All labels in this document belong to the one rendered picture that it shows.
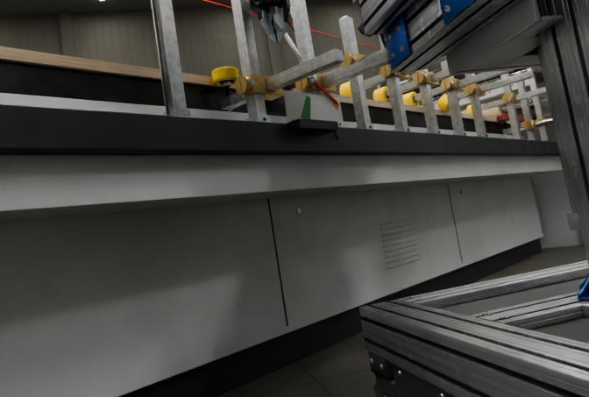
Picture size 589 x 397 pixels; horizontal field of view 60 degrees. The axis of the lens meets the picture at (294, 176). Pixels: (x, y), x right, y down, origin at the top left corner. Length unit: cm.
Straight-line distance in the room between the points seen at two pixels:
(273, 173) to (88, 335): 59
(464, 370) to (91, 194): 73
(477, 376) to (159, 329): 83
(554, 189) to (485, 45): 303
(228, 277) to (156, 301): 24
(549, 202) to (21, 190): 354
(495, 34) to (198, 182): 70
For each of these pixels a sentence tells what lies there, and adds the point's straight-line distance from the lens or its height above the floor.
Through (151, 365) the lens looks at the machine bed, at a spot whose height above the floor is 14.
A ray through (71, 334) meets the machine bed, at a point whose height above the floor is 26.
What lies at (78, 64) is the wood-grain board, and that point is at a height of 88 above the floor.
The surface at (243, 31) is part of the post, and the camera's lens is 144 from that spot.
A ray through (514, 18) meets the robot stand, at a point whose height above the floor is 70.
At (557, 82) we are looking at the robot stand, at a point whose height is 59.
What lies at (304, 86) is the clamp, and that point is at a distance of 155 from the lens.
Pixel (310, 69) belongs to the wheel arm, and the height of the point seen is 80.
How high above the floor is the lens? 41
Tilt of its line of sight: 6 degrees up
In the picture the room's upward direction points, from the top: 9 degrees counter-clockwise
